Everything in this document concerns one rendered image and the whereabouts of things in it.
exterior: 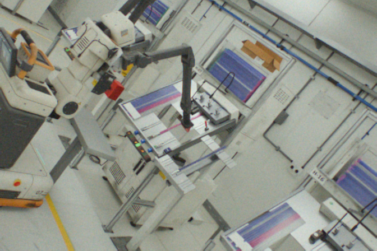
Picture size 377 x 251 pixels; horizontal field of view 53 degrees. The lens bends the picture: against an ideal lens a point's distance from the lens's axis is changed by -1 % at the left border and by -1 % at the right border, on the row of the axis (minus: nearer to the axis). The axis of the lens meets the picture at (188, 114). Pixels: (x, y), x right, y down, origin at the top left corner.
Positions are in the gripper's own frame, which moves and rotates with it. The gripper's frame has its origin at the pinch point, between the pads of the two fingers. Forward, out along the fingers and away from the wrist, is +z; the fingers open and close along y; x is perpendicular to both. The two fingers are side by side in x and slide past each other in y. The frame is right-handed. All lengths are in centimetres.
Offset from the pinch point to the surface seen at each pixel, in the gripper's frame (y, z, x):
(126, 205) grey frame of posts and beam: -12, 33, 64
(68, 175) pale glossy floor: 49, 42, 90
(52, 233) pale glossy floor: -18, 12, 117
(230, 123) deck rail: -9.3, 4.3, -34.7
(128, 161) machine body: 40, 50, 38
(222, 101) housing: 8.1, -4.1, -39.6
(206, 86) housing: 32, -5, -40
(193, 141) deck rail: -9.1, 4.0, 0.3
